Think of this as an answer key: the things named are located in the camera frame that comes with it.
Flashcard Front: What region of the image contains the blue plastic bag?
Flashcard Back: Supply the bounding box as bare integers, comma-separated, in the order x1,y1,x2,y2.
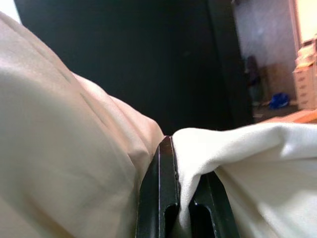
269,92,290,109

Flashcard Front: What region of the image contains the white drawer unit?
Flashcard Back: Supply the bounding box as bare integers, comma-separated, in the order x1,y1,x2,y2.
292,37,317,110

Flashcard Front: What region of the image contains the large black cabinet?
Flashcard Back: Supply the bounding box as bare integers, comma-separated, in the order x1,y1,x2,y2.
13,0,255,136

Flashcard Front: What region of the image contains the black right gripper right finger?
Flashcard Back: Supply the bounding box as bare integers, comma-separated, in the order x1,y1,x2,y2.
188,171,241,238

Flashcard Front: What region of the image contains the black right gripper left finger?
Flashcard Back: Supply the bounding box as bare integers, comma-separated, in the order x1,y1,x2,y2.
135,135,180,238

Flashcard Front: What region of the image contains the orange wooden table edge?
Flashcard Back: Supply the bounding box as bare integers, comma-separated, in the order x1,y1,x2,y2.
255,109,317,124

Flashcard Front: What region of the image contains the brown cardboard box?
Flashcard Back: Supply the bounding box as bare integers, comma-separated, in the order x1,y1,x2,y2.
260,63,297,100

